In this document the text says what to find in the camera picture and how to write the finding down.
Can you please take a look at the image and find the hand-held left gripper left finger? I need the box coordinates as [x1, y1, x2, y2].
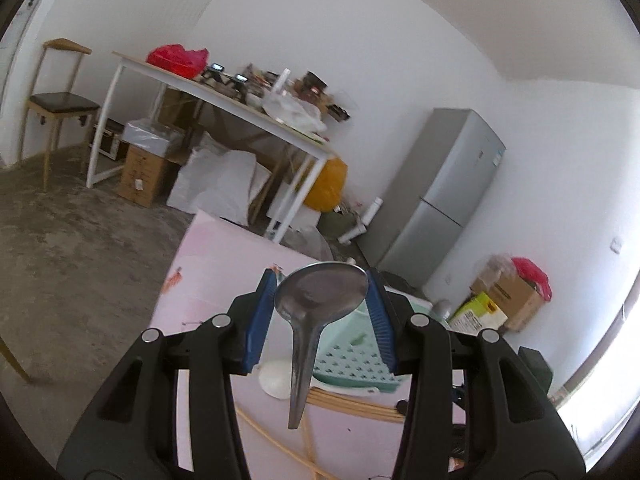
[56, 269, 279, 480]

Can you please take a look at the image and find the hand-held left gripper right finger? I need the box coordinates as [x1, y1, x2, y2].
[365, 267, 586, 480]

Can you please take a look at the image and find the mint green utensil holder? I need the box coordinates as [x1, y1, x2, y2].
[310, 285, 436, 397]

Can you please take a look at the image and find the metal spoon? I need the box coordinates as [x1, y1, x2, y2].
[274, 261, 371, 431]

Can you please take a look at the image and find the bunch of wooden chopsticks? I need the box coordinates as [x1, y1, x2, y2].
[235, 389, 408, 480]

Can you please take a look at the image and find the pink printed tablecloth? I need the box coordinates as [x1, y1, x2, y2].
[150, 209, 471, 480]

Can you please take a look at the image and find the yellow and white bag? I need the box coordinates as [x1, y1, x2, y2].
[447, 292, 508, 332]

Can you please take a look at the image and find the white plastic pipe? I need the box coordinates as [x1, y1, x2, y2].
[339, 197, 384, 246]

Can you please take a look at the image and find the open cardboard box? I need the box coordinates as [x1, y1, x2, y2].
[470, 270, 546, 333]

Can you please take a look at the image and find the grey refrigerator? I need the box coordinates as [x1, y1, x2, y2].
[356, 107, 507, 288]

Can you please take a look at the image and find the yellow plastic bag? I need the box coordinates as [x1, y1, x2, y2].
[304, 156, 348, 211]

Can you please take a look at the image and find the white woven sack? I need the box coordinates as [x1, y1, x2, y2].
[166, 132, 273, 226]

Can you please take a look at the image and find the red bag on box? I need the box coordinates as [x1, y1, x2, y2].
[510, 257, 553, 303]

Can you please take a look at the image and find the brown cardboard box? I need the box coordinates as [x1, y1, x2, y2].
[116, 144, 173, 208]

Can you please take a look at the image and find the white plastic bag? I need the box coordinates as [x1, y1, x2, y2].
[262, 92, 326, 133]

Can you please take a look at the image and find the white desk with wooden top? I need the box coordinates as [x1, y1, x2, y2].
[87, 51, 337, 245]

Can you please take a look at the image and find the plastic-wrapped white box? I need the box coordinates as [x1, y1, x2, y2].
[122, 119, 177, 154]

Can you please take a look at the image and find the tall cardboard box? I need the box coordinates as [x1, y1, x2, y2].
[160, 87, 201, 122]

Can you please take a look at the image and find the small metal-framed box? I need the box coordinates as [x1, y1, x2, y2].
[90, 120, 126, 161]

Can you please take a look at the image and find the clear plastic tube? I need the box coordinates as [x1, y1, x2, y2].
[274, 67, 292, 106]

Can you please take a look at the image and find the dark round-seat wooden chair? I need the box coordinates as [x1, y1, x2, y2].
[0, 332, 32, 386]

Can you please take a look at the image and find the dark wooden box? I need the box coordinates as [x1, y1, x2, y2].
[301, 71, 331, 99]

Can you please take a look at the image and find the red plastic bag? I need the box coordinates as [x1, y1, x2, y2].
[146, 44, 210, 80]

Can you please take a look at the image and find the wooden chair with black seat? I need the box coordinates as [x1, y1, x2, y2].
[25, 39, 101, 191]

